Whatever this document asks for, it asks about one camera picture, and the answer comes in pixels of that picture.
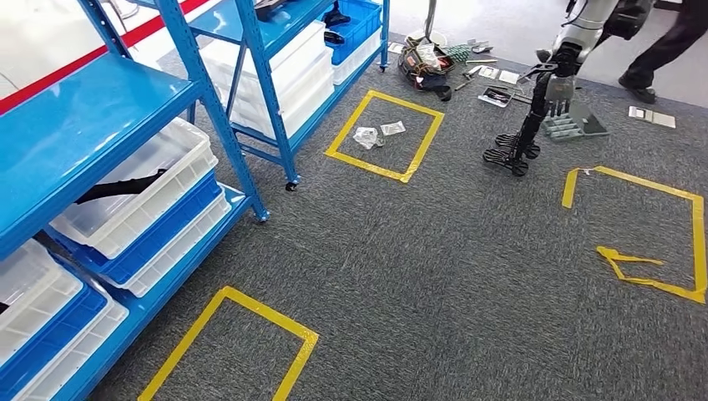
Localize grey robot hand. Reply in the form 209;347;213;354
544;74;577;119

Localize blue metal shelf rack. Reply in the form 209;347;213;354
0;0;271;401
129;0;391;193

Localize grey robot foot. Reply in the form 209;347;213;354
540;99;609;144

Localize black robot leg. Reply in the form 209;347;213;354
483;62;559;178

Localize black white carton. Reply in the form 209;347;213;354
478;85;517;109

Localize grey hand pliers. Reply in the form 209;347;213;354
453;66;483;93

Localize white paper sheets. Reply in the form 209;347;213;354
628;105;677;130

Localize person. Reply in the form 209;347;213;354
535;0;708;105

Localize black red tool bag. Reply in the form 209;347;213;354
397;35;458;103

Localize grey pole with white base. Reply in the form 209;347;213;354
405;0;449;51

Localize yellow floor tape square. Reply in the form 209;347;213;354
138;286;321;401
324;89;445;185
562;165;708;305

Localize crumpled clear tape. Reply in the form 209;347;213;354
352;126;386;150

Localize white plastic bin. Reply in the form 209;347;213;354
220;52;336;120
199;21;328;94
229;83;336;140

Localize white car with red stripe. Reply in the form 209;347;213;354
0;0;211;114

